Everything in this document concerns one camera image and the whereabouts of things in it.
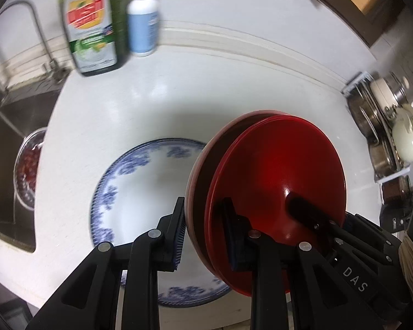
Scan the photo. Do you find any red and black bowl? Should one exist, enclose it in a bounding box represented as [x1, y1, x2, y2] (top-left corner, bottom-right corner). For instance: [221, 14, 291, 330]
[204, 115, 347, 297]

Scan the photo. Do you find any blue floral rimmed plate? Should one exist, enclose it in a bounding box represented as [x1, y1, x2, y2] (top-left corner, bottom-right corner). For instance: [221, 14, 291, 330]
[89, 138, 235, 307]

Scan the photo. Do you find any white and blue pump bottle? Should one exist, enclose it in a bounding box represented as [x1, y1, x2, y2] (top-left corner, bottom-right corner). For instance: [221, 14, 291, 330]
[126, 0, 161, 57]

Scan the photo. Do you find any white pot rack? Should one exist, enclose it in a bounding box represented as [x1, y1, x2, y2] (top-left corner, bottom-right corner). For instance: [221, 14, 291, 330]
[342, 71, 413, 183]

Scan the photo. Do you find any dark brown window frame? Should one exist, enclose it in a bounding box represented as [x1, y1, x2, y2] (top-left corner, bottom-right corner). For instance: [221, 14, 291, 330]
[308, 0, 413, 47]

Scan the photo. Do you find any stainless steel sink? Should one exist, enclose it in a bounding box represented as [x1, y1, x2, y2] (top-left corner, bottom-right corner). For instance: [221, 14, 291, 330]
[0, 86, 61, 253]

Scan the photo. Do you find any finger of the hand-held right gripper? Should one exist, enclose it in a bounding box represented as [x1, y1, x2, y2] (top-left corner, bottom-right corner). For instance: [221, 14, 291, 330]
[330, 211, 400, 259]
[286, 192, 334, 244]

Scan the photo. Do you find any cream kettle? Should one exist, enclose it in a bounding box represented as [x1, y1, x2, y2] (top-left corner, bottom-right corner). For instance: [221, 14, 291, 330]
[392, 100, 413, 162]

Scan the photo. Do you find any slim gooseneck faucet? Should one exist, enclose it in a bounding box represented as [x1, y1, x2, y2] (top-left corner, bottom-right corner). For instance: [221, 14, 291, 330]
[0, 0, 71, 85]

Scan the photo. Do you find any brown glass jar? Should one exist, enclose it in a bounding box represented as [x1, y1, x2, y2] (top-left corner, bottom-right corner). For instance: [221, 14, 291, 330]
[380, 175, 412, 205]

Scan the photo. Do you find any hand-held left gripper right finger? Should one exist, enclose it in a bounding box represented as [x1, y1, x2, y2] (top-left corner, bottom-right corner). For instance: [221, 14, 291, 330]
[221, 197, 379, 330]

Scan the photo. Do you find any small stainless steel pot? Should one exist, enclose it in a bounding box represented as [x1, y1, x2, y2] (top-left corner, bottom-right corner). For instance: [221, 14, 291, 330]
[368, 134, 400, 176]

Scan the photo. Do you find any cream pot with lid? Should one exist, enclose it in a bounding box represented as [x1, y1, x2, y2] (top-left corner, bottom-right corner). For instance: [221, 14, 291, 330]
[370, 76, 410, 105]

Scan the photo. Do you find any green dish soap bottle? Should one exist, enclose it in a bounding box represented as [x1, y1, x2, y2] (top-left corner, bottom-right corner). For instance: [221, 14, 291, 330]
[58, 0, 126, 77]

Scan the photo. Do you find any metal colander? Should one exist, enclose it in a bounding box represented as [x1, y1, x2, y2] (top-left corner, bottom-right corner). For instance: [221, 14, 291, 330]
[14, 127, 49, 210]

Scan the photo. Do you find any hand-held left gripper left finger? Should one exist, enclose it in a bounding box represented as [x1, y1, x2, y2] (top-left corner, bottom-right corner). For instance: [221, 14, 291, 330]
[26, 197, 186, 330]

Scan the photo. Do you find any pink bowl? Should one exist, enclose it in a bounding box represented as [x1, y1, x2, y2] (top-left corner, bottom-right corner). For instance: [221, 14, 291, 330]
[185, 111, 290, 282]

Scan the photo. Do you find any black knife block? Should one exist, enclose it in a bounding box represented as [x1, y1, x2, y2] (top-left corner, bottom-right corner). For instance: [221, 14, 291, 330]
[379, 203, 413, 234]

